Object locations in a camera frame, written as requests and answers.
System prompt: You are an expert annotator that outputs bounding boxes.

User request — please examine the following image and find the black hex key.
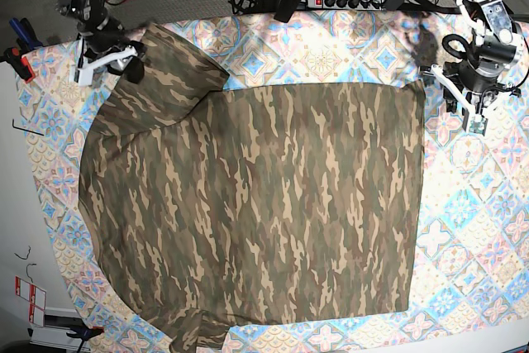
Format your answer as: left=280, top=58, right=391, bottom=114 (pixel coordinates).
left=12, top=118, right=45, bottom=136

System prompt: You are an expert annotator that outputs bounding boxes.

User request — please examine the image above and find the blue handled clamp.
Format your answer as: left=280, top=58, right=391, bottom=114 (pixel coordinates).
left=9, top=17, right=43, bottom=52

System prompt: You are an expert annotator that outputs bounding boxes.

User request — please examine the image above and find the camouflage T-shirt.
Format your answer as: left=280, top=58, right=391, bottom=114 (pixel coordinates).
left=79, top=25, right=425, bottom=352

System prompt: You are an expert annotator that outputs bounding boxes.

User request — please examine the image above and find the blue orange bottom clamp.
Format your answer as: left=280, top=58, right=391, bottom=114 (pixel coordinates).
left=66, top=326, right=104, bottom=341

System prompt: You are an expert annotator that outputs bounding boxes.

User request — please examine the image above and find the red white label sheet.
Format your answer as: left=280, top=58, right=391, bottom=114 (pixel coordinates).
left=15, top=276, right=46, bottom=327

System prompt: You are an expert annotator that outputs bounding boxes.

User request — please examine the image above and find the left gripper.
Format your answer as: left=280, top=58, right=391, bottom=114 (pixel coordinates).
left=422, top=60, right=521, bottom=135

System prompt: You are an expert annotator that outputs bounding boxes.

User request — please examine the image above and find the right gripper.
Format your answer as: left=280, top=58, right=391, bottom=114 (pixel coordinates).
left=74, top=31, right=145, bottom=85

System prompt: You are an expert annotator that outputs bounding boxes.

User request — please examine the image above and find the patterned tile tablecloth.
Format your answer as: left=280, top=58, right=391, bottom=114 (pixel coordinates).
left=16, top=12, right=528, bottom=352

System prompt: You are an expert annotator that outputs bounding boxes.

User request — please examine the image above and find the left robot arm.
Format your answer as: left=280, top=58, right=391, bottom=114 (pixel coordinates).
left=420, top=0, right=527, bottom=136

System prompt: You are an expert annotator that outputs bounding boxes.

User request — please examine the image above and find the white power strip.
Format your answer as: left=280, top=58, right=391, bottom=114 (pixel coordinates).
left=305, top=0, right=387, bottom=11

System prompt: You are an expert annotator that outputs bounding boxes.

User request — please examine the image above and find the red black clamp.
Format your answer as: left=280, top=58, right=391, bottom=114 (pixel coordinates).
left=1, top=47, right=35, bottom=83

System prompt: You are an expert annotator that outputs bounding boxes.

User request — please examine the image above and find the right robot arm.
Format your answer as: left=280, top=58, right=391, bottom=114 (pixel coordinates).
left=57, top=0, right=145, bottom=86

